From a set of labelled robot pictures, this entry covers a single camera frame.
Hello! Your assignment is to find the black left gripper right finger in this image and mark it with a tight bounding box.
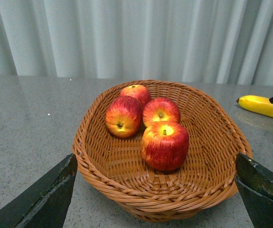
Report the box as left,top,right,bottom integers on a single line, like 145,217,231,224
235,153,273,228

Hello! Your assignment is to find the red apple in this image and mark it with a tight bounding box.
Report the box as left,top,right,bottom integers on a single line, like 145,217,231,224
105,95,142,138
142,97,181,127
120,85,151,107
141,121,189,171

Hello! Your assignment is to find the large yellow banana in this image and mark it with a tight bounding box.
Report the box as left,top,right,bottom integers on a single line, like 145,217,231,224
237,95,273,118

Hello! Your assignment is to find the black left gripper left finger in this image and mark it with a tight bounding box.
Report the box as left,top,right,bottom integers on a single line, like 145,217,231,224
0,154,77,228

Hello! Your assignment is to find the left brown wicker basket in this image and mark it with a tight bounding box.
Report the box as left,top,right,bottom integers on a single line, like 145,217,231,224
72,80,252,222

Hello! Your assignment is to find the red apple front in basket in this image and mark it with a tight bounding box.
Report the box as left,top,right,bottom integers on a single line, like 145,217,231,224
105,95,142,138

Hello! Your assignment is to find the pale pleated curtain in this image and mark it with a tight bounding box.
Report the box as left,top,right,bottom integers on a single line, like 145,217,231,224
0,0,273,86

